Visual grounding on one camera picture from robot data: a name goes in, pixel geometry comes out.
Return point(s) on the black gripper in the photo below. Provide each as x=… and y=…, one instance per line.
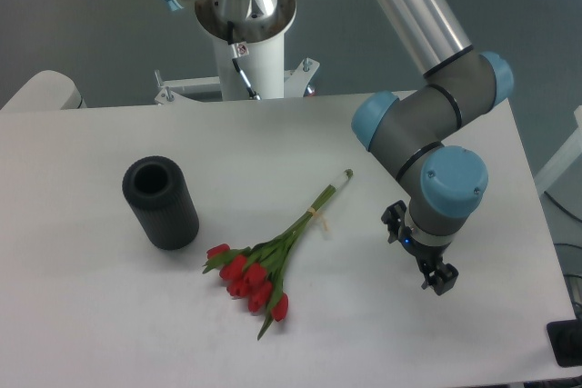
x=428, y=249

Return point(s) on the red tulip bouquet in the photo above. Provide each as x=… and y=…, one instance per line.
x=257, y=273

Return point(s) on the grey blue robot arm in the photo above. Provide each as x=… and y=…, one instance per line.
x=445, y=184

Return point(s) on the black device at table edge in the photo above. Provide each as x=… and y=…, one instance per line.
x=565, y=339

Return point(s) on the white furniture at right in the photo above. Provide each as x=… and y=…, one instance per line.
x=559, y=162

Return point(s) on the black ribbed cylindrical vase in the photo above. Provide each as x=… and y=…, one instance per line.
x=156, y=191

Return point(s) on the white rounded chair back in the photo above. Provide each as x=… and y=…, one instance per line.
x=48, y=90

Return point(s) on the metal pedestal base frame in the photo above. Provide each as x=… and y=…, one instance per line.
x=298, y=83

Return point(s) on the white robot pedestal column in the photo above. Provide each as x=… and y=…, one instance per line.
x=248, y=39

